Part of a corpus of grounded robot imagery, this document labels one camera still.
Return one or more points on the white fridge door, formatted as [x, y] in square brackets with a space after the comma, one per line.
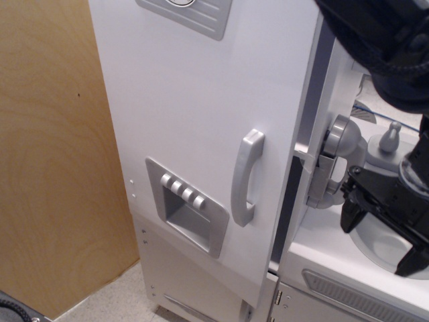
[176, 282]
[187, 100]

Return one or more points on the grey toy faucet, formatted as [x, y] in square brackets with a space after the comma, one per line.
[387, 151]

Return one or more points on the grey lower fridge door handle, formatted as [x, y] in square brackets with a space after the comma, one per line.
[249, 311]

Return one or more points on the grey fridge door handle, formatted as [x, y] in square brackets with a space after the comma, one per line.
[250, 150]
[249, 311]

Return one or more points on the grey upper fridge door handle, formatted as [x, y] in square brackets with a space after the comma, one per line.
[250, 150]

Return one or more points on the grey ice dispenser panel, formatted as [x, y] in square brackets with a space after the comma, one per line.
[186, 209]

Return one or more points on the grey fridge top panel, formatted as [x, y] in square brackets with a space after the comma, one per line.
[203, 16]

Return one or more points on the grey toy telephone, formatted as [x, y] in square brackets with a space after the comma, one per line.
[342, 140]

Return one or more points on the grey toy sink basin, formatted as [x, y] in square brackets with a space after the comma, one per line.
[379, 243]

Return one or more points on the plywood board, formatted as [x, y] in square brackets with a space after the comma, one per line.
[66, 229]

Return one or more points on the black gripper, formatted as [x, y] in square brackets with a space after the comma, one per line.
[387, 198]

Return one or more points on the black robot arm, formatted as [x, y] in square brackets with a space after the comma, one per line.
[390, 40]

